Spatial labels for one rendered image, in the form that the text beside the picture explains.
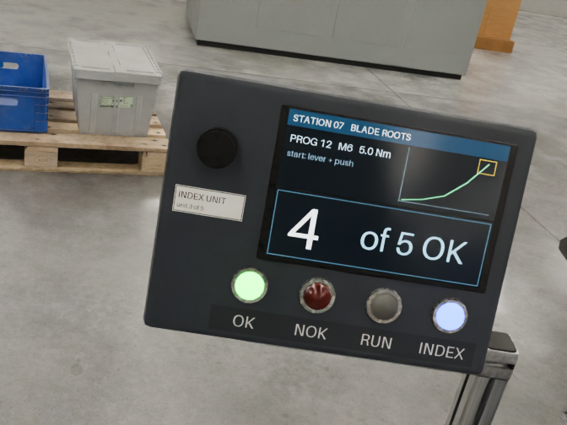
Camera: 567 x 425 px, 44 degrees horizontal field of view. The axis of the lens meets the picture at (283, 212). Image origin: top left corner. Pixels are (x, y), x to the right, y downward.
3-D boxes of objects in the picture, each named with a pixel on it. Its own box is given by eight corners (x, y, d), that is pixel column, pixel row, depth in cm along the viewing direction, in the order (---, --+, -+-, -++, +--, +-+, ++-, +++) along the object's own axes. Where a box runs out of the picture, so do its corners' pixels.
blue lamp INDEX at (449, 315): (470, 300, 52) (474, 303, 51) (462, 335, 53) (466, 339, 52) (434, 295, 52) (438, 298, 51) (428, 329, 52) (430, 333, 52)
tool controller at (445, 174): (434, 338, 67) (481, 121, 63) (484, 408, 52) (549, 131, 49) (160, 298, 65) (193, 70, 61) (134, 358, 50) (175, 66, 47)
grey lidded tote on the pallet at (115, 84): (141, 102, 397) (146, 43, 383) (158, 141, 346) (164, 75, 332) (63, 96, 382) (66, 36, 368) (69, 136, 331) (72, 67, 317)
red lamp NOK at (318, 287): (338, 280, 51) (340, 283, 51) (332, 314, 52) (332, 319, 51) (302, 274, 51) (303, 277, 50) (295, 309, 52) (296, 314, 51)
